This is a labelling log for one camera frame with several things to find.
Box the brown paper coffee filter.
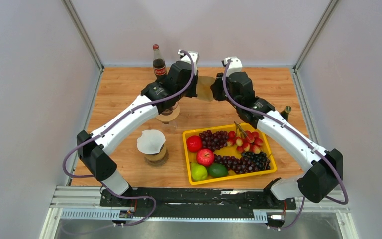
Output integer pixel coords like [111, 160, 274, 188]
[196, 76, 215, 102]

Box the clear glass dripper cone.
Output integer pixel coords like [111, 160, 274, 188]
[161, 102, 179, 116]

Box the white paper coffee filter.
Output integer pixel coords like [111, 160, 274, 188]
[137, 129, 166, 155]

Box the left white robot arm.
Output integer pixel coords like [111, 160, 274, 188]
[75, 61, 197, 206]

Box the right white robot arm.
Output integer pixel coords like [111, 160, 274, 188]
[210, 72, 349, 208]

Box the cola glass bottle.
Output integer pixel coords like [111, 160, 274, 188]
[152, 44, 167, 79]

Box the small clear glass cup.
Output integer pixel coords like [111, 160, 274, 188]
[162, 120, 178, 133]

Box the red tomato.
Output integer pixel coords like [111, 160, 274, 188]
[186, 135, 203, 153]

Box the upper red grape bunch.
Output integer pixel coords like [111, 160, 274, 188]
[198, 130, 228, 152]

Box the red cherries bunch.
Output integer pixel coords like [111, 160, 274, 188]
[226, 122, 264, 155]

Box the yellow plastic tray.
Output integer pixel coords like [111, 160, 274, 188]
[182, 123, 277, 185]

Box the red apple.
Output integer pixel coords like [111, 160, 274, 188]
[196, 149, 214, 167]

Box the green glass bottle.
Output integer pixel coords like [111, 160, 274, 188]
[280, 106, 292, 121]

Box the lower dark grape bunch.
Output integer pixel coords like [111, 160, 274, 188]
[214, 152, 272, 174]

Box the green lime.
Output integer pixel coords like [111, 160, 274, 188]
[190, 163, 208, 181]

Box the green avocado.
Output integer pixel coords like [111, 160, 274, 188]
[207, 163, 228, 178]

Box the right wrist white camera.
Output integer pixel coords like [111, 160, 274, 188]
[222, 56, 243, 77]

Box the wrist white camera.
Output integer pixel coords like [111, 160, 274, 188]
[222, 56, 243, 77]
[178, 49, 199, 75]

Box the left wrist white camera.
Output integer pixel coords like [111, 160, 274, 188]
[178, 49, 199, 75]

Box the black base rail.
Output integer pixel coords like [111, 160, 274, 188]
[99, 187, 296, 219]

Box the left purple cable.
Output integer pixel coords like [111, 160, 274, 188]
[62, 50, 196, 228]

